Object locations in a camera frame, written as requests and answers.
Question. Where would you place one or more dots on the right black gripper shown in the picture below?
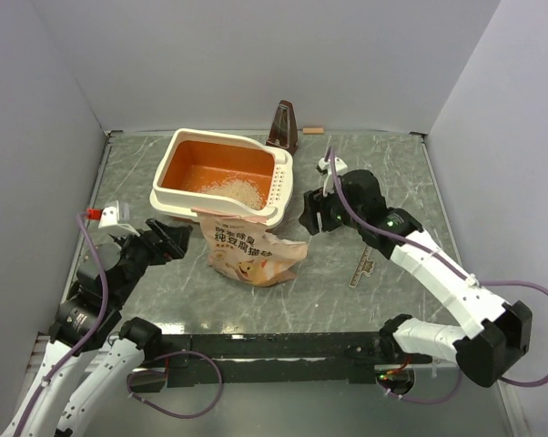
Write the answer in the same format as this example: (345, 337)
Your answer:
(315, 202)

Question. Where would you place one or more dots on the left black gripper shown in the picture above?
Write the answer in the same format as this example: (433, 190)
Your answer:
(158, 248)

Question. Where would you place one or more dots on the peach cat litter bag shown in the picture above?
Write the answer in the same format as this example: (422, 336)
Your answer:
(245, 250)

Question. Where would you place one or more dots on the white orange litter box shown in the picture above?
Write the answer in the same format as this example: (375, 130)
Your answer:
(197, 161)

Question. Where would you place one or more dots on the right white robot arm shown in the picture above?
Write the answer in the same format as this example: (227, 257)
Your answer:
(490, 334)

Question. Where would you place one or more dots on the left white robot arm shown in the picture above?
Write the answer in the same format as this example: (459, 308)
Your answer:
(90, 349)

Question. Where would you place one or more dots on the clean litter pile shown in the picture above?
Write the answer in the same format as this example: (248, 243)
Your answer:
(241, 190)

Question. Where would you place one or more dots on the wooden ruler with crown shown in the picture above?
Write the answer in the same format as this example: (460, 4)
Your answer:
(364, 268)

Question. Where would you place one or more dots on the small wooden block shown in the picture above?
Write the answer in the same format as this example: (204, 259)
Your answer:
(313, 131)

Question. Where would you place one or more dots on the brown wooden metronome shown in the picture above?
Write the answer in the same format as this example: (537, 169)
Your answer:
(283, 131)

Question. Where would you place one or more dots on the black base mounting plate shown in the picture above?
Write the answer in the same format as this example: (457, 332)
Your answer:
(356, 357)

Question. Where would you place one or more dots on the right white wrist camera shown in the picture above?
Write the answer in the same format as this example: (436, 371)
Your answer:
(331, 170)

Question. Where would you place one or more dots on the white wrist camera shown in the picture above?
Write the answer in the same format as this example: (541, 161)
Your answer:
(331, 170)
(115, 219)

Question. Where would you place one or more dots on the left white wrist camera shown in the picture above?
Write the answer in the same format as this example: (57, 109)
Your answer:
(115, 219)

